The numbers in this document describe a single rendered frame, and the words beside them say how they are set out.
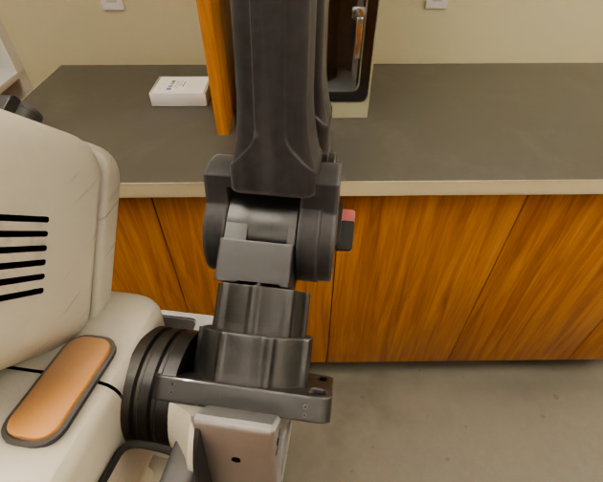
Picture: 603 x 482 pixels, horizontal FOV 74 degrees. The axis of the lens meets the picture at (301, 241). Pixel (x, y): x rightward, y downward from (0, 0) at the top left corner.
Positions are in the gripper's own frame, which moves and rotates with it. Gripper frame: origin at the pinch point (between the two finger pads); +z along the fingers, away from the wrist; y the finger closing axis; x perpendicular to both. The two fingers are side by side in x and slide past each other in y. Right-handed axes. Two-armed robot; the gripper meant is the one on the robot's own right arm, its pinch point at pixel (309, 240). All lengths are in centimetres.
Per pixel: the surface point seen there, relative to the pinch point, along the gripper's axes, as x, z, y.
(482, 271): -13, 51, -46
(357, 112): -48, 29, -6
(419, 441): 37, 93, -39
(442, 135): -42, 28, -28
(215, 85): -41, 12, 28
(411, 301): -5, 62, -28
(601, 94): -71, 42, -79
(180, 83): -55, 30, 46
